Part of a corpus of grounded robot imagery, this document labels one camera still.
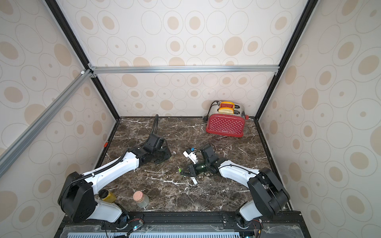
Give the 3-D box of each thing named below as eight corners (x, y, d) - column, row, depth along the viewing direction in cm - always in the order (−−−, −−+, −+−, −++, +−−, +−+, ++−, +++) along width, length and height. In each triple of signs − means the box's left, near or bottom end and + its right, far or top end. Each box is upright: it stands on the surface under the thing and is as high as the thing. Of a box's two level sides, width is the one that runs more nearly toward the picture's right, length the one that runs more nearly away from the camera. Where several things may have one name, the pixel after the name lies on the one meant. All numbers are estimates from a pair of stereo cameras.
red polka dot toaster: (205, 133, 112) (208, 113, 96) (208, 119, 122) (211, 98, 105) (240, 139, 109) (248, 119, 92) (240, 124, 118) (247, 103, 102)
